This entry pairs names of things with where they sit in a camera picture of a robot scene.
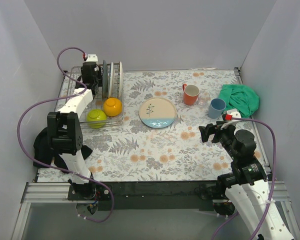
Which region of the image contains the light blue cup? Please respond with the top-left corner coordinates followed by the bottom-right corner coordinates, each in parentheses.
top-left (208, 98), bottom-right (227, 119)

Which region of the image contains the clear plastic glass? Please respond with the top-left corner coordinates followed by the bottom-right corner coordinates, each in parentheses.
top-left (197, 91), bottom-right (211, 107)

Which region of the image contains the orange mug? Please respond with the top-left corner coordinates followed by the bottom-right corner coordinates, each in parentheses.
top-left (182, 83), bottom-right (200, 106)

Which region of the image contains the light blue beige plate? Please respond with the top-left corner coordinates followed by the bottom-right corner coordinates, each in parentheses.
top-left (138, 97), bottom-right (177, 129)

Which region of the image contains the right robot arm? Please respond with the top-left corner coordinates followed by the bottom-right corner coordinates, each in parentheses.
top-left (198, 121), bottom-right (294, 240)

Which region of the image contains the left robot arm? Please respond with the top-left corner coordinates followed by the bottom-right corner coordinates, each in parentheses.
top-left (47, 61), bottom-right (102, 200)

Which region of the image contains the dark patterned plate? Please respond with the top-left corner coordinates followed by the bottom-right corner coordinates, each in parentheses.
top-left (102, 60), bottom-right (108, 99)

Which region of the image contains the white teal rimmed plate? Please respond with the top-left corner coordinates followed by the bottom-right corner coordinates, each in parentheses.
top-left (108, 62), bottom-right (115, 98)

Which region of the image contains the white black striped plate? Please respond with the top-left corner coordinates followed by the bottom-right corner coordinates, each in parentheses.
top-left (117, 61), bottom-right (124, 99)

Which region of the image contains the yellow orange bowl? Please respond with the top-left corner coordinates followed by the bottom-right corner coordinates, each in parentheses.
top-left (103, 97), bottom-right (122, 117)

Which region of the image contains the green cloth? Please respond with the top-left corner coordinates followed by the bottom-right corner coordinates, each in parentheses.
top-left (218, 84), bottom-right (260, 118)

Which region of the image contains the lime green bowl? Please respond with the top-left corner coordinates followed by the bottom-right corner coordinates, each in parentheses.
top-left (86, 109), bottom-right (107, 129)

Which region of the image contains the floral table mat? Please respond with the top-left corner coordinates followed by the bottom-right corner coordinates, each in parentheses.
top-left (36, 69), bottom-right (270, 183)

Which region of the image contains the black cloth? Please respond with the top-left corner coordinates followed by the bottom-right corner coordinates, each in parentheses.
top-left (33, 127), bottom-right (93, 170)

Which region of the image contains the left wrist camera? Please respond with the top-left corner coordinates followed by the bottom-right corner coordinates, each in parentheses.
top-left (83, 53), bottom-right (99, 65)

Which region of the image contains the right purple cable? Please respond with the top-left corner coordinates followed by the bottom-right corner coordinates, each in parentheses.
top-left (211, 116), bottom-right (277, 240)

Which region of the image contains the purple cable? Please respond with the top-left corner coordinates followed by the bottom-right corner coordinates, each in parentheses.
top-left (211, 116), bottom-right (277, 240)
top-left (16, 47), bottom-right (115, 223)

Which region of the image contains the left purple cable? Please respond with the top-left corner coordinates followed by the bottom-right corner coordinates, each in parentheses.
top-left (16, 47), bottom-right (115, 223)

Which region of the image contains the metal wire dish rack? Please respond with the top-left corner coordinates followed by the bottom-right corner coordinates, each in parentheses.
top-left (57, 61), bottom-right (124, 129)

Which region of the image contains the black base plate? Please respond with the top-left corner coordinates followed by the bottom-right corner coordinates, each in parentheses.
top-left (67, 180), bottom-right (227, 211)

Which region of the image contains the aluminium frame rail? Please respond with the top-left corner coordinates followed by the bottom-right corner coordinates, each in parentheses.
top-left (11, 181), bottom-right (300, 240)

